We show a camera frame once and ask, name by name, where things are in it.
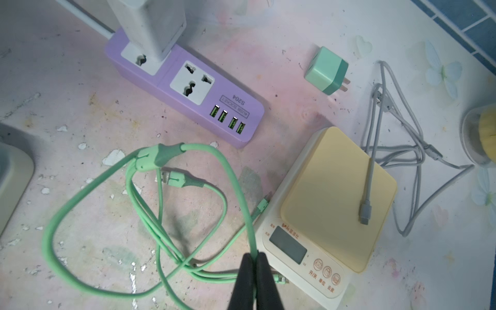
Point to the white charger adapter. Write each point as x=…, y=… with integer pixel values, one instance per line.
x=153, y=26

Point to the yellow pen cup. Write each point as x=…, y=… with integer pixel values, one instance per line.
x=478, y=135

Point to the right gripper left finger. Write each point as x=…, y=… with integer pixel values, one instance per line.
x=244, y=291

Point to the yellow electronic scale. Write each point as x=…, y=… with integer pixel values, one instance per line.
x=310, y=231

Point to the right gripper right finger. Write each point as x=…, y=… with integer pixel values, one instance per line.
x=267, y=294

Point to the blue electronic scale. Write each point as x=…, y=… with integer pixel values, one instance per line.
x=17, y=169

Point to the green charger adapter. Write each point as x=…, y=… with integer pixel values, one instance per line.
x=327, y=72

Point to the purple power strip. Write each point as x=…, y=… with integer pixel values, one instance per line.
x=193, y=86

